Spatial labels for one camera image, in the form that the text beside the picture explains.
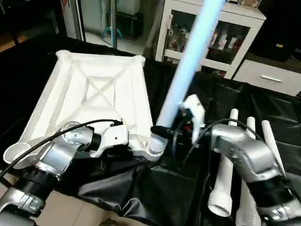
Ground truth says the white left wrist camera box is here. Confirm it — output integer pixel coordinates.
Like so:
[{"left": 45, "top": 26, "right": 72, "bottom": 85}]
[{"left": 89, "top": 123, "right": 130, "bottom": 159}]

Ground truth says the white drawer unit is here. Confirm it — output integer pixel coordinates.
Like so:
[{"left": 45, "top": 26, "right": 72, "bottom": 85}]
[{"left": 232, "top": 58, "right": 301, "bottom": 97}]

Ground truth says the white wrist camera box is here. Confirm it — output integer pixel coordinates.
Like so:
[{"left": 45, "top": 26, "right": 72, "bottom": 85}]
[
  {"left": 181, "top": 94, "right": 206, "bottom": 145},
  {"left": 89, "top": 123, "right": 130, "bottom": 159}
]

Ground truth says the white plastic table top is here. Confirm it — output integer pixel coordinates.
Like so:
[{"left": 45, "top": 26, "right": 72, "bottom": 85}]
[{"left": 2, "top": 49, "right": 169, "bottom": 166}]

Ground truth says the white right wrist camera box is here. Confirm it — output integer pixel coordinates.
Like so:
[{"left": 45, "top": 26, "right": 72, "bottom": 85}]
[{"left": 181, "top": 94, "right": 206, "bottom": 145}]

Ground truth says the white plastic table leg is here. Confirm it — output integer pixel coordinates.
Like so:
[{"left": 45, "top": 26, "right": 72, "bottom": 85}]
[
  {"left": 261, "top": 120, "right": 286, "bottom": 178},
  {"left": 149, "top": 0, "right": 227, "bottom": 156},
  {"left": 208, "top": 108, "right": 239, "bottom": 218},
  {"left": 235, "top": 116, "right": 264, "bottom": 226}
]

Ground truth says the blue floor stand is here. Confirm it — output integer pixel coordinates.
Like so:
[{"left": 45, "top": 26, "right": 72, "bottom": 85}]
[{"left": 101, "top": 25, "right": 123, "bottom": 41}]

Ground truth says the black work mat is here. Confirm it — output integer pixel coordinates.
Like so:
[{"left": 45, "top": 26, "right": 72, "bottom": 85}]
[{"left": 0, "top": 32, "right": 301, "bottom": 226}]

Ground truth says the large black box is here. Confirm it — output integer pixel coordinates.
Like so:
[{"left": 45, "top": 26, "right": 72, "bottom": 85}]
[{"left": 251, "top": 0, "right": 301, "bottom": 65}]

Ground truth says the white glass-door cabinet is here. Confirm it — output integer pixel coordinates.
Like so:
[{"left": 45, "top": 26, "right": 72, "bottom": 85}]
[{"left": 155, "top": 0, "right": 267, "bottom": 79}]

